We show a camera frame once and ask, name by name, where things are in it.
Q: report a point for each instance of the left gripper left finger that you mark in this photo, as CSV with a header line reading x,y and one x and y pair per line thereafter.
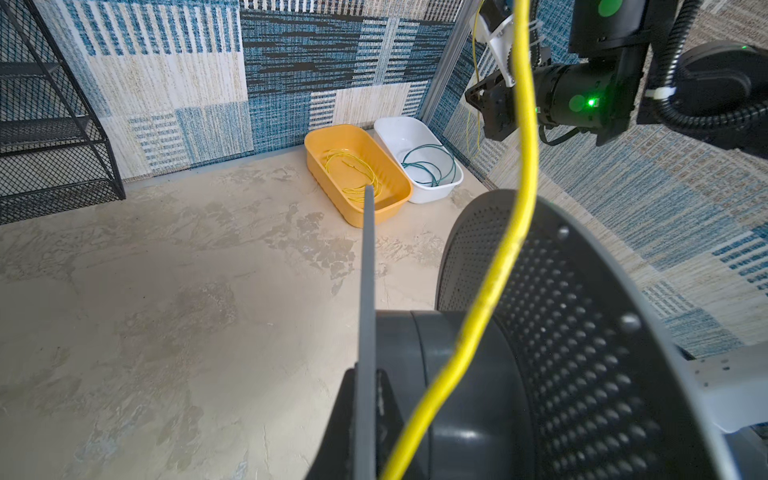
x,y
335,457

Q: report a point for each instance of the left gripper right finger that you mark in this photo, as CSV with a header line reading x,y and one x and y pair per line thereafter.
x,y
389,421

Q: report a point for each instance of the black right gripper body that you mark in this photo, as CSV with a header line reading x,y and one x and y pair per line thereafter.
x,y
496,103

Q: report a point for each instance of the dark grey cable spool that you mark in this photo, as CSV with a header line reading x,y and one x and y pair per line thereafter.
x,y
573,378

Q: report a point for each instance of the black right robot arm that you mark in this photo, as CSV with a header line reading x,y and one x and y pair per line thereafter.
x,y
633,66

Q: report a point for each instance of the white plastic bin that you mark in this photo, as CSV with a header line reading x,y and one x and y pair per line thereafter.
x,y
431,167

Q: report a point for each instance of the yellow plastic bin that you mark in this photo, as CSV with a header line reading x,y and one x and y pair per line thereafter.
x,y
345,160

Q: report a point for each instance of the black mesh shelf rack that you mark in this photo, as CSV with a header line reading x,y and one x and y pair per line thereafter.
x,y
55,154

